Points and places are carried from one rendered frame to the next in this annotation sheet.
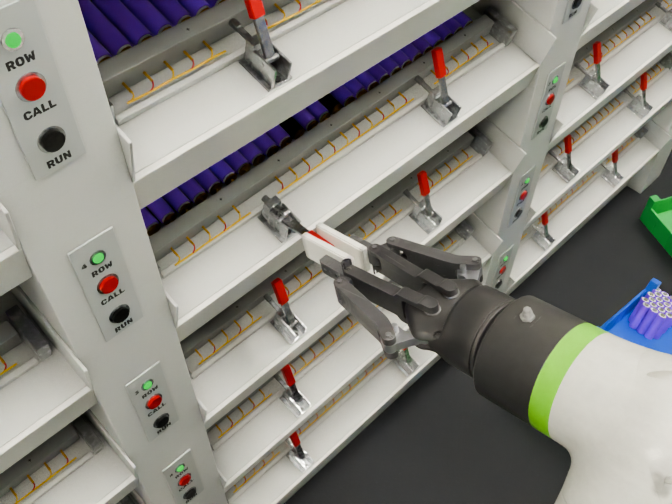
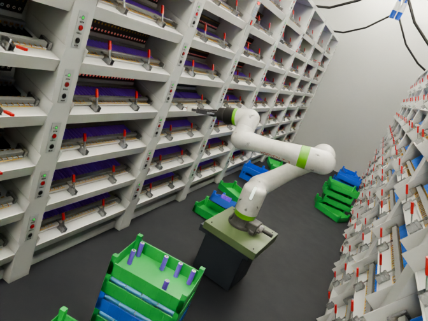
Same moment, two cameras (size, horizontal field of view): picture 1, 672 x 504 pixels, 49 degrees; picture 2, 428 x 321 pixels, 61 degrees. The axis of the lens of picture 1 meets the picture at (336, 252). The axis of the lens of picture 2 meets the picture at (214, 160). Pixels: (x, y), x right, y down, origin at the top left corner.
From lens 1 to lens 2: 1.66 m
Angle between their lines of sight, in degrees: 39
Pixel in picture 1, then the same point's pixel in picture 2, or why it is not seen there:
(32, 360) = (149, 104)
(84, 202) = (176, 74)
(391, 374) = (167, 187)
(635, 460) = (246, 114)
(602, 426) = (242, 113)
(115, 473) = (142, 144)
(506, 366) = (228, 111)
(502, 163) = (202, 134)
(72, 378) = (155, 109)
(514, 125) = (206, 123)
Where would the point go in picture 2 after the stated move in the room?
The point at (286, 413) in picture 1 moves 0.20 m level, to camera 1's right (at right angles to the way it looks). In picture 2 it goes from (156, 169) to (186, 175)
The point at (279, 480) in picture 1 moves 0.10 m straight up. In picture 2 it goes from (144, 197) to (149, 183)
